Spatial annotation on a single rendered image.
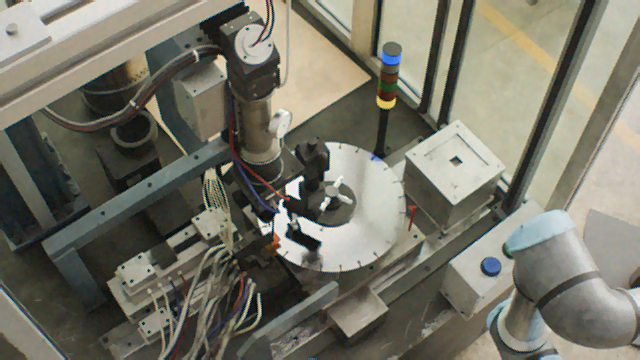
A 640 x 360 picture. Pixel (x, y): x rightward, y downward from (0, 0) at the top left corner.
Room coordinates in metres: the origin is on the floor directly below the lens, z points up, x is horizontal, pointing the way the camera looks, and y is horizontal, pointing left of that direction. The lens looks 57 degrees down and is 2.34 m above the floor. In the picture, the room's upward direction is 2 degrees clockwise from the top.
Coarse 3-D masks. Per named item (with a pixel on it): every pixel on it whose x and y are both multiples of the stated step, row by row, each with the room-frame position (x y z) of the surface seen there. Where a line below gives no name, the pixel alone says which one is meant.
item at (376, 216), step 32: (352, 160) 0.95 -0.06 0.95; (288, 192) 0.86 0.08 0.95; (384, 192) 0.87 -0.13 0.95; (288, 224) 0.78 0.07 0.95; (320, 224) 0.78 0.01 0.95; (352, 224) 0.78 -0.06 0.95; (384, 224) 0.79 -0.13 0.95; (288, 256) 0.70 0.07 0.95; (320, 256) 0.70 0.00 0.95; (352, 256) 0.71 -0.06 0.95
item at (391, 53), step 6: (390, 42) 1.13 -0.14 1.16; (384, 48) 1.11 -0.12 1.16; (390, 48) 1.11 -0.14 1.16; (396, 48) 1.11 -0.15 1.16; (384, 54) 1.10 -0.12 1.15; (390, 54) 1.09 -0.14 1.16; (396, 54) 1.09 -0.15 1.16; (384, 60) 1.10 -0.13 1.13; (390, 60) 1.09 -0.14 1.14; (396, 60) 1.09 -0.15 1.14
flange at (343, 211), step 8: (328, 184) 0.88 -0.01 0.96; (344, 184) 0.88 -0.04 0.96; (344, 192) 0.86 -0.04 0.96; (352, 192) 0.86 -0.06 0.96; (352, 200) 0.84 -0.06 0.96; (328, 208) 0.81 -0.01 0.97; (336, 208) 0.81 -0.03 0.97; (344, 208) 0.82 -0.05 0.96; (352, 208) 0.82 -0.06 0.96; (328, 216) 0.80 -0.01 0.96; (336, 216) 0.80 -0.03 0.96; (344, 216) 0.80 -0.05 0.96; (328, 224) 0.78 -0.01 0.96; (336, 224) 0.78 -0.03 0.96
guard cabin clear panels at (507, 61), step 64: (0, 0) 1.44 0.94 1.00; (320, 0) 1.63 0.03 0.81; (384, 0) 1.42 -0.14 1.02; (448, 0) 1.25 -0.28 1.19; (512, 0) 1.11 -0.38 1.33; (576, 0) 1.00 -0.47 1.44; (448, 64) 1.22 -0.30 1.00; (512, 64) 1.08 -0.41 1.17; (512, 128) 1.03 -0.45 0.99; (576, 128) 0.92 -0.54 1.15
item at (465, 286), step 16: (528, 208) 0.87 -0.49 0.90; (512, 224) 0.82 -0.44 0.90; (480, 240) 0.78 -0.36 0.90; (496, 240) 0.78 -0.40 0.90; (464, 256) 0.74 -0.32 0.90; (480, 256) 0.74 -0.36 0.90; (496, 256) 0.74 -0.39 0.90; (448, 272) 0.72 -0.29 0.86; (464, 272) 0.70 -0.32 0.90; (480, 272) 0.70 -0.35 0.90; (448, 288) 0.70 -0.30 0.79; (464, 288) 0.67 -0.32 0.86; (480, 288) 0.66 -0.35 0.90; (496, 288) 0.68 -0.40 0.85; (464, 304) 0.66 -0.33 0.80; (480, 304) 0.65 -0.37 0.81
